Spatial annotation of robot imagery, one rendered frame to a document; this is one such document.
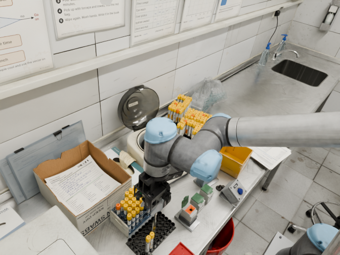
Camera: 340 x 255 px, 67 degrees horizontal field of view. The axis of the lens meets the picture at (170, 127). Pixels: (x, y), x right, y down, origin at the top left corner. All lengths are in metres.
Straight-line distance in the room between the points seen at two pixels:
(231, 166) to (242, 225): 1.04
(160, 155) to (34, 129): 0.59
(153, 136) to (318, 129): 0.35
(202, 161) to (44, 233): 0.41
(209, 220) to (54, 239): 0.61
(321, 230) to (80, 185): 0.82
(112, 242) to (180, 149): 0.54
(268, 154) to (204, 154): 0.90
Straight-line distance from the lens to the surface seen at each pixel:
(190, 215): 1.00
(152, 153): 0.62
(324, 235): 0.84
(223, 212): 1.13
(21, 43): 0.91
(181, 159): 0.58
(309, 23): 3.06
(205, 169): 0.57
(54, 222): 0.73
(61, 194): 1.08
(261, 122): 0.63
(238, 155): 1.34
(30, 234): 0.73
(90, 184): 1.09
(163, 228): 1.02
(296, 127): 0.60
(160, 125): 0.60
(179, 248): 1.01
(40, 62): 0.96
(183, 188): 1.16
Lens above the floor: 1.78
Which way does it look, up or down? 39 degrees down
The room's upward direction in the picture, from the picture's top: 8 degrees clockwise
